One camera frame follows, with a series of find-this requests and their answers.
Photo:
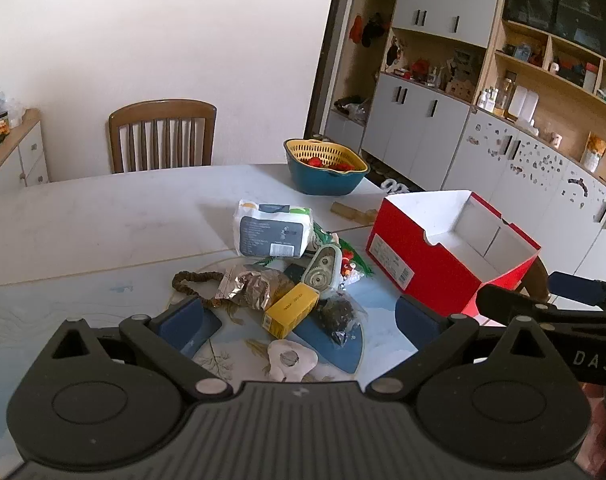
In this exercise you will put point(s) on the wooden house model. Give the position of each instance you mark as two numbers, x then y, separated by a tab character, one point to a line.
460	87

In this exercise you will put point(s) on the brown hair scrunchie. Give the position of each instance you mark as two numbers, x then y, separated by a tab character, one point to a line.
193	277

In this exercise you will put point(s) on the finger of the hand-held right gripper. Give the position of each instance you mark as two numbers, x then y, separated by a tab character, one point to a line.
578	287
508	302

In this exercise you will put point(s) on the bags on low shelf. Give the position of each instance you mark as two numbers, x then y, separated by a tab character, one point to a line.
353	110

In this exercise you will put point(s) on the small yellow box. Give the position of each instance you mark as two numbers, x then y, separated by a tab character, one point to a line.
288	310

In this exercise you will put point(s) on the orange white bag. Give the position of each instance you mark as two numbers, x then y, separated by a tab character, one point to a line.
594	152

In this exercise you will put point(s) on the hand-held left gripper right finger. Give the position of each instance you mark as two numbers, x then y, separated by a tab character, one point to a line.
418	322

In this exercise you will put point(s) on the blue plastic basin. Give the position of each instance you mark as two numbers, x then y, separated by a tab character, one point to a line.
323	182

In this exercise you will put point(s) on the small dark packet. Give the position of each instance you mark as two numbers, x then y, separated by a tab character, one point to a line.
294	273

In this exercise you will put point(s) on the white egg-shaped toy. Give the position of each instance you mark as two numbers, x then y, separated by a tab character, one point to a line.
278	350

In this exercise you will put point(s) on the wooden chair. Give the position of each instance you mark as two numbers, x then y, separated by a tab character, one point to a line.
158	107

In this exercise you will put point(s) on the small white bottles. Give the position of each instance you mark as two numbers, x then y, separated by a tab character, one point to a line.
488	101

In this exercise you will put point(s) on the white storage containers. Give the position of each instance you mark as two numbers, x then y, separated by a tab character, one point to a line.
523	104

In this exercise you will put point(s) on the orange hanging mitt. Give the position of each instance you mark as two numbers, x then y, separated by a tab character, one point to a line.
356	30

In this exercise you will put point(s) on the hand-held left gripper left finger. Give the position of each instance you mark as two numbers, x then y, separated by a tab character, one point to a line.
188	325

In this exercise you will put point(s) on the red cardboard shoebox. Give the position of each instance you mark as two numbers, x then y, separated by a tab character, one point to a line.
408	240

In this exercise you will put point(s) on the grey wooden wall cabinet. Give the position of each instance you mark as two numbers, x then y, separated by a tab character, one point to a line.
423	110

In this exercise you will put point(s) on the small wooden block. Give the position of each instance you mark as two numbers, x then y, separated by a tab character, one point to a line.
353	212

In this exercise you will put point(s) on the green cat-face sachet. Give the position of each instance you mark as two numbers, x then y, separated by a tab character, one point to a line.
319	232

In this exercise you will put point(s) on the white slippers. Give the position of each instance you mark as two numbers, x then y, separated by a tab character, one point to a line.
394	187

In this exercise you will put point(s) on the white wooden sideboard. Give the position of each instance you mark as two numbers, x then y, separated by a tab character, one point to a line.
28	155

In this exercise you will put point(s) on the white tissue pack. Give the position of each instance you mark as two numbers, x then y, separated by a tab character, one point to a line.
270	232

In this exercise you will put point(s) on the pile of red strawberries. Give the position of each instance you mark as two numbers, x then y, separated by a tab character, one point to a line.
328	163

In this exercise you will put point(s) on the silver foil bag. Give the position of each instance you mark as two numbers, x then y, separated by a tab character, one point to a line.
253	287

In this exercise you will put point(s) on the yellow strainer basket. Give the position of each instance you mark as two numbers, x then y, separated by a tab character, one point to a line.
308	149

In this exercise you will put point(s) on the dark hanging mitt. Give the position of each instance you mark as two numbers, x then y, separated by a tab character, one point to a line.
374	30

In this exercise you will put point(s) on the red orange ornament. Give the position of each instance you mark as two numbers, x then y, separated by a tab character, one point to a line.
348	262

